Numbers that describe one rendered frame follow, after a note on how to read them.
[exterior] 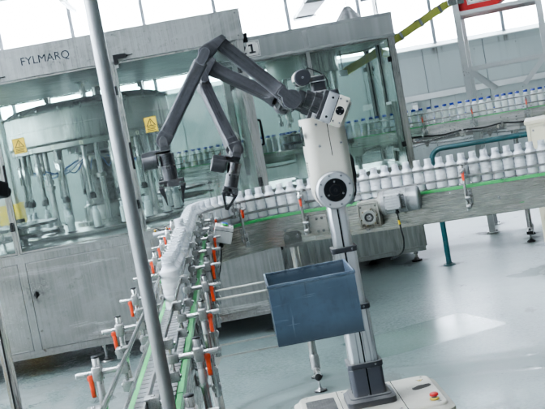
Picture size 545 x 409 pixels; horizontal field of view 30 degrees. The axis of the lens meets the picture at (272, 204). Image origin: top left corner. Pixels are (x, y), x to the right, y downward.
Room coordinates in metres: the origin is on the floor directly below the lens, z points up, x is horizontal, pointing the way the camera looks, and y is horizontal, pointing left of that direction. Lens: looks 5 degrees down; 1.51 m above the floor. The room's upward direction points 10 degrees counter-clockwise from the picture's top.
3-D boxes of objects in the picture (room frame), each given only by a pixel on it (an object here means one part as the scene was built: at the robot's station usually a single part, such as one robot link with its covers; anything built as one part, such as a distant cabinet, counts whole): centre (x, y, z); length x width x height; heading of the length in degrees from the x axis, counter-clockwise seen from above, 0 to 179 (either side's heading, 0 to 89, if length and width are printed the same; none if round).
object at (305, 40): (10.05, -0.53, 1.15); 1.63 x 1.62 x 2.30; 2
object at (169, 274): (3.08, 0.35, 1.08); 0.06 x 0.06 x 0.17
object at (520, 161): (5.35, -1.33, 1.08); 0.06 x 0.06 x 0.17
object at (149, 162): (4.03, 0.42, 1.47); 0.12 x 0.09 x 0.12; 93
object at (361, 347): (4.30, -0.26, 0.49); 0.13 x 0.13 x 0.40; 2
